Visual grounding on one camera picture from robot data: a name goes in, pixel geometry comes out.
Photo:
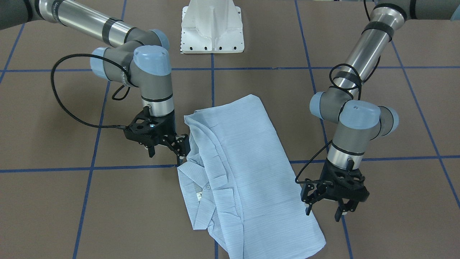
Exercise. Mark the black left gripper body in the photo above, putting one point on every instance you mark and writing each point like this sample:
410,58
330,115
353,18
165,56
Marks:
326,176

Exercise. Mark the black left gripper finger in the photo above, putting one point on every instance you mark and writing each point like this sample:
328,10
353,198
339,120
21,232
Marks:
349,206
312,192

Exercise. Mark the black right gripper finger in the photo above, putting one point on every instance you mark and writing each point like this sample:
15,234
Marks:
151,151
179,145

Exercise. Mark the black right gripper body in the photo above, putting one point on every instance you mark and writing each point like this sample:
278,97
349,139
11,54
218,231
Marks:
169,126

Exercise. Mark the light blue button shirt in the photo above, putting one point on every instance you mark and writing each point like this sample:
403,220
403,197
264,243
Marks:
238,184

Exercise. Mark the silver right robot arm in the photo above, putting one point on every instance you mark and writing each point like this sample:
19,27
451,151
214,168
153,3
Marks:
133,57

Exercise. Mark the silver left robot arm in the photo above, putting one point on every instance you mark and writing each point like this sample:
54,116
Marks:
358,122

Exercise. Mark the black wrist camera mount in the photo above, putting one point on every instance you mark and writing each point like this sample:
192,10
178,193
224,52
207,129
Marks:
141,129

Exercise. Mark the white camera pole base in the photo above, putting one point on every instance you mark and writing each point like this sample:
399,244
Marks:
212,27

